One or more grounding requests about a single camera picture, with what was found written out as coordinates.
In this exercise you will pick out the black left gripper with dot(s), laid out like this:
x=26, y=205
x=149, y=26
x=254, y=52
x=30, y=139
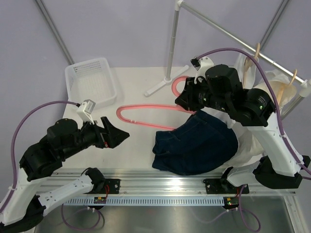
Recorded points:
x=110, y=136

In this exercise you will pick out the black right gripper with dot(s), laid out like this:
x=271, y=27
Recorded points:
x=187, y=98

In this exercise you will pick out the pink plastic hanger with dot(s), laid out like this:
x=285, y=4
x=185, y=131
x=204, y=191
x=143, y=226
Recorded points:
x=149, y=106

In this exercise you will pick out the dark blue denim skirt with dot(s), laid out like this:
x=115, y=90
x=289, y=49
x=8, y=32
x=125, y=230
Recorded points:
x=202, y=144

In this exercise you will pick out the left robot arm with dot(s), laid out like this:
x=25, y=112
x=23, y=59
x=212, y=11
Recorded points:
x=64, y=139

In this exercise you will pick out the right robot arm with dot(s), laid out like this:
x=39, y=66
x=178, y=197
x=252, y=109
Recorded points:
x=220, y=88

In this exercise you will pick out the beige hanger outer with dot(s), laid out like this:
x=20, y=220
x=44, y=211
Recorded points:
x=285, y=86

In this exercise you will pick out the white plastic basket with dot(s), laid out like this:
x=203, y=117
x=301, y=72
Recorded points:
x=91, y=80

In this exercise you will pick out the white satin garment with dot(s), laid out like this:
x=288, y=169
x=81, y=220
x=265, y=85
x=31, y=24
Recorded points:
x=246, y=71

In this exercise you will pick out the silver clothes rack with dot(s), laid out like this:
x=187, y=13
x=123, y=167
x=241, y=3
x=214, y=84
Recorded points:
x=223, y=32

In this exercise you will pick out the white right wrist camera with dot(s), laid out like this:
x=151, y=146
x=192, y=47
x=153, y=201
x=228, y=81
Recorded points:
x=201, y=65

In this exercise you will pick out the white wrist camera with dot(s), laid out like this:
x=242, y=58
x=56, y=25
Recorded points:
x=201, y=65
x=85, y=109

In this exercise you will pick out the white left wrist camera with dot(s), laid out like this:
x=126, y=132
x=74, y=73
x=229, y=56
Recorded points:
x=85, y=109

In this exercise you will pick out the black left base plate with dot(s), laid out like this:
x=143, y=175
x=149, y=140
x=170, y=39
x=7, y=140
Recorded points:
x=112, y=186

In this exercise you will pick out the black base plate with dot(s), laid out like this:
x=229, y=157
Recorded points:
x=112, y=186
x=220, y=186

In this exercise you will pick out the white slotted cable duct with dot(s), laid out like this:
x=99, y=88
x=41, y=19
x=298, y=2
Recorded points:
x=144, y=201

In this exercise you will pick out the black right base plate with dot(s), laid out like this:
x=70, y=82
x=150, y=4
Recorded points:
x=220, y=186

